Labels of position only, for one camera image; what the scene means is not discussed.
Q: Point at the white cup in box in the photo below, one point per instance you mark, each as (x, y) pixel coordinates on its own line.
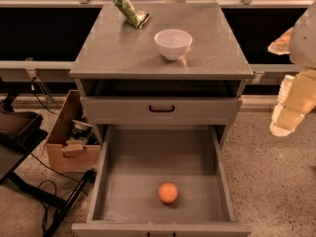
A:
(81, 125)

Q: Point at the grey drawer cabinet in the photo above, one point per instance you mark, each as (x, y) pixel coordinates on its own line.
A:
(120, 61)

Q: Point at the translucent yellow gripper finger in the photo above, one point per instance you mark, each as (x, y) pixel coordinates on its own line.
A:
(281, 45)
(296, 98)

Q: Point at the white bowl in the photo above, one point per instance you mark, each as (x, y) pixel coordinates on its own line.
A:
(172, 43)

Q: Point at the closed drawer with black handle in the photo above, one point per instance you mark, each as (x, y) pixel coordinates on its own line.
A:
(161, 111)

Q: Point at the open grey drawer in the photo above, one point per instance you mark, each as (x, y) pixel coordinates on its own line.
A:
(136, 161)

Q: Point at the black stand with cables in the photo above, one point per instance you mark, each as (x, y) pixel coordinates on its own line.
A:
(13, 153)

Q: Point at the green chip bag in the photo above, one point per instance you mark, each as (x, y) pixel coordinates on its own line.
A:
(135, 17)

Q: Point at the cardboard box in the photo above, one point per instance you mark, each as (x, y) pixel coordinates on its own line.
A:
(67, 154)

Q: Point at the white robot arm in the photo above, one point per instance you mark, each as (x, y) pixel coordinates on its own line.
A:
(303, 40)

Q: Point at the orange fruit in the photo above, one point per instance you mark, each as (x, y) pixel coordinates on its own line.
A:
(168, 192)

